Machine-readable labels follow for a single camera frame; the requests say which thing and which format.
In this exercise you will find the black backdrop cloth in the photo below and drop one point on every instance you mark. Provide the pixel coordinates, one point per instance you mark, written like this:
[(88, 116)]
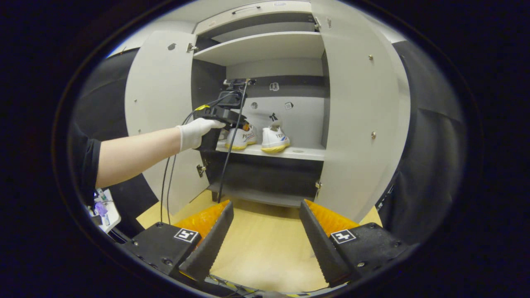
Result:
[(430, 165), (103, 107)]

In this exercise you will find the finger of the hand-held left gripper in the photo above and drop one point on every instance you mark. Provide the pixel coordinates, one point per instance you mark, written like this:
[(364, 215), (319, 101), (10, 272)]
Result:
[(245, 126)]

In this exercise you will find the white shoe cabinet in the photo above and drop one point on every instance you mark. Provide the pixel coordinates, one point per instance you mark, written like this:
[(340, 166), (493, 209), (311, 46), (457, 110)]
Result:
[(256, 47)]

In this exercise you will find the black shirt sleeve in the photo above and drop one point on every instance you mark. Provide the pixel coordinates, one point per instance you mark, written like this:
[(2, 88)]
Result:
[(85, 161)]

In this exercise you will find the white shoe cabinet door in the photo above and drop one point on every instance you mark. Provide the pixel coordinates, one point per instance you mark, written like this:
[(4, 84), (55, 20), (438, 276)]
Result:
[(360, 124), (157, 82)]

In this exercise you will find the white shoe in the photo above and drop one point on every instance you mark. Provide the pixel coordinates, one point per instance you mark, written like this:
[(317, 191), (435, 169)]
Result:
[(245, 140), (275, 138)]

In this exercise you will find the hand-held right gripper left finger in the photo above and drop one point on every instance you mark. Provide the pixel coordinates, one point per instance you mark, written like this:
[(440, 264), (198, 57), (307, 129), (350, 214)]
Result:
[(213, 240)]

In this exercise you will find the white cabinet drawer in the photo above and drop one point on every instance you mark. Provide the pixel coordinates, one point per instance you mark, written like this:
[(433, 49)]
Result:
[(248, 18)]

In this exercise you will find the clear plastic bottle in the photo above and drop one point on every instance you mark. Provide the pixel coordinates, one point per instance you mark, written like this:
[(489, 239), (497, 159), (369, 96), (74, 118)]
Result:
[(100, 193)]

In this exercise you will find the white side tray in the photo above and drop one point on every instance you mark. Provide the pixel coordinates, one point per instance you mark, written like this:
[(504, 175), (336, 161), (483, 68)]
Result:
[(109, 215)]

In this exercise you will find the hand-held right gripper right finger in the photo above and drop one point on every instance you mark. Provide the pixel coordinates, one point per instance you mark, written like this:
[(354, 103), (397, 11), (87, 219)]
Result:
[(319, 240)]

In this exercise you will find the small purple object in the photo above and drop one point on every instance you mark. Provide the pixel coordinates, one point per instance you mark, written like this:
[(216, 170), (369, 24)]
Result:
[(101, 208)]

